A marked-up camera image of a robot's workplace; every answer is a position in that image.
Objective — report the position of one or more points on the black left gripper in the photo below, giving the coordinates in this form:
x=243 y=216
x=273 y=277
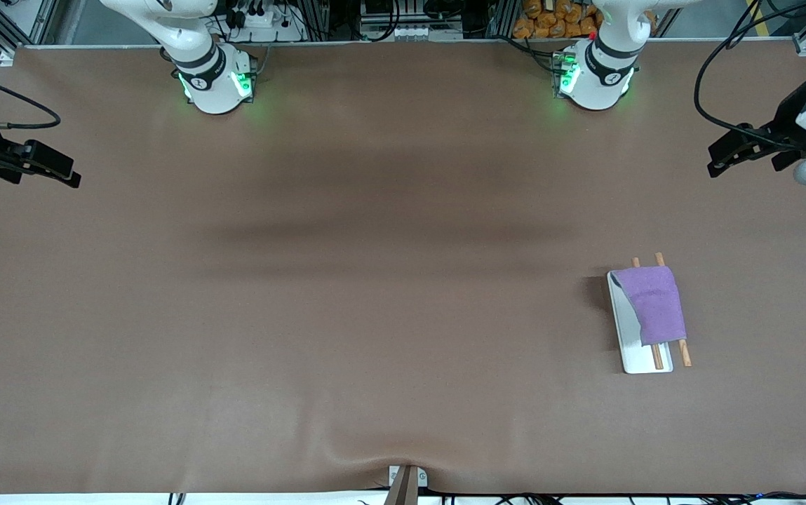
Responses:
x=788 y=124

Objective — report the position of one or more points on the purple towel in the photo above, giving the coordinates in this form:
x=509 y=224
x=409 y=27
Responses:
x=655 y=301

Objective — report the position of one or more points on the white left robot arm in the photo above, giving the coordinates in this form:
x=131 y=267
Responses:
x=595 y=84

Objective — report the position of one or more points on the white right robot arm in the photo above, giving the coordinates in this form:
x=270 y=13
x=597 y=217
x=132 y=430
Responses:
x=213 y=91

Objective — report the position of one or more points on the wooden rack rod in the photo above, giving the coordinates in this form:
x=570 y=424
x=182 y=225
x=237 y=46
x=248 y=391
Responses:
x=685 y=354
x=656 y=358

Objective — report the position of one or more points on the white rack base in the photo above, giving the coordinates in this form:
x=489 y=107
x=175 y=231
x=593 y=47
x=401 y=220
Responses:
x=630 y=344

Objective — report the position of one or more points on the orange snack bags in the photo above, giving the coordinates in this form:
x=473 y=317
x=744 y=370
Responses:
x=550 y=21

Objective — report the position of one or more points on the white power strip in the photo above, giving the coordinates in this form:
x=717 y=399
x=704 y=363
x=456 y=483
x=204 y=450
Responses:
x=262 y=21

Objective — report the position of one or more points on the white terminal block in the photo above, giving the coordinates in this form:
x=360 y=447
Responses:
x=410 y=32

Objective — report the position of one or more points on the brown table mat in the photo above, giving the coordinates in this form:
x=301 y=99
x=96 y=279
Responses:
x=402 y=315

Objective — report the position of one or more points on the aluminium post with brackets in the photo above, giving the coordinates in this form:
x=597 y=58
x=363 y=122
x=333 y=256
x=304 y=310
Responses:
x=407 y=487

